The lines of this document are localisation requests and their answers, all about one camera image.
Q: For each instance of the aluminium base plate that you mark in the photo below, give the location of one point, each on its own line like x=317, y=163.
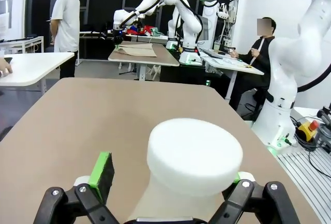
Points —
x=297, y=172

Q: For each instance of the white shelf table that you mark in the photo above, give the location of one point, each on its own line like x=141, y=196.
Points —
x=26, y=40

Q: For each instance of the black plastic tray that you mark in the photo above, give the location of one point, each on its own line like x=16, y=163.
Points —
x=8, y=59

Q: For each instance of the white foam stopper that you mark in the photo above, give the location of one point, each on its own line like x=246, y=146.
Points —
x=194, y=151

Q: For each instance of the person's right hand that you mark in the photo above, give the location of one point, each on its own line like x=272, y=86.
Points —
x=5, y=68

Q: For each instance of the black background robot gripper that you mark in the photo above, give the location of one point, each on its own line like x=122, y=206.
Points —
x=118, y=36

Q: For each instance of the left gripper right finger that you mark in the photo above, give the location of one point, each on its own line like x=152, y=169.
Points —
x=258, y=203

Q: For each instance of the plastic drink cup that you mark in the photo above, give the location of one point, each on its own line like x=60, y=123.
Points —
x=216, y=46

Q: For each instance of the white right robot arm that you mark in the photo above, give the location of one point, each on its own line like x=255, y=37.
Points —
x=282, y=92

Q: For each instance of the white office desk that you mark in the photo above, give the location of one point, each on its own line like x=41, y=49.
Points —
x=232, y=66

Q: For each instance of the yellow emergency stop button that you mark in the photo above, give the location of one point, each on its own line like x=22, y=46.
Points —
x=307, y=131

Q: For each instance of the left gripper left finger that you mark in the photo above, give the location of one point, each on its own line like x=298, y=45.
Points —
x=88, y=203

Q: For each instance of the tall white machine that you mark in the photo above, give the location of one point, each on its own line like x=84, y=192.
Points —
x=210, y=12

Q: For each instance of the seated person in black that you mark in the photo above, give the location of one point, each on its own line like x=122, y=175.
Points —
x=261, y=53

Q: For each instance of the pile of coloured clothes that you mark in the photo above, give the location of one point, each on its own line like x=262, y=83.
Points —
x=144, y=30

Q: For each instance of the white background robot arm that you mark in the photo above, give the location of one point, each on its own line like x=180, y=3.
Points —
x=191, y=27
x=172, y=27

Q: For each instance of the brown background table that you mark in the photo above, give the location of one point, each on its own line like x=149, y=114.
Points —
x=165, y=56

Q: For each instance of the brown paper sheet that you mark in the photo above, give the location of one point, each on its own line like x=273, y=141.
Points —
x=137, y=51

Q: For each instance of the person in white t-shirt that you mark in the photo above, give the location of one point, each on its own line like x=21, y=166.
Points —
x=67, y=17

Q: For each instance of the translucent plastic conical flask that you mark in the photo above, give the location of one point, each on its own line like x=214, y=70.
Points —
x=175, y=203

